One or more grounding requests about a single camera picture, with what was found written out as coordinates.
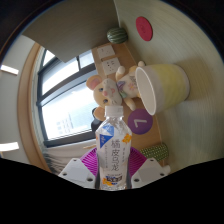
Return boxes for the white wall socket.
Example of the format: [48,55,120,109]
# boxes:
[101,57,122,76]
[96,44,116,61]

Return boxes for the beige plush mouse toy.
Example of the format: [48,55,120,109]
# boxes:
[85,60,148,122]

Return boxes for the dark-framed window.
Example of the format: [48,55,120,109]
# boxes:
[35,48,101,148]

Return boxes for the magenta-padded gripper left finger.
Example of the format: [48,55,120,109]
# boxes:
[58,148,100,190]

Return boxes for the grey-green desk partition panel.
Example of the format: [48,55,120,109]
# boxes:
[21,0,120,64]

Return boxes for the pale yellow cup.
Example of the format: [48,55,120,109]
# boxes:
[134,63,191,116]

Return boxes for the tall green cactus ornament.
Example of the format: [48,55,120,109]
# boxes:
[139,142,170,162]

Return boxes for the ceiling lights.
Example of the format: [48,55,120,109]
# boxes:
[0,64,20,153]

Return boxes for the flat round red coaster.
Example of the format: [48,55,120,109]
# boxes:
[135,16,154,42]

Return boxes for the beige curtain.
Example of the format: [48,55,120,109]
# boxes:
[44,141,98,174]

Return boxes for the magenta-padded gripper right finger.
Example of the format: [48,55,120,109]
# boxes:
[128,146,172,190]

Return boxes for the clear plastic drink bottle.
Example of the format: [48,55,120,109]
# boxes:
[95,105,133,191]

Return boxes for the round purple number sign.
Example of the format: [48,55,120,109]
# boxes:
[127,107,154,136]

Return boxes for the round green cactus ornament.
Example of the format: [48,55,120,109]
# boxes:
[106,26,129,45]

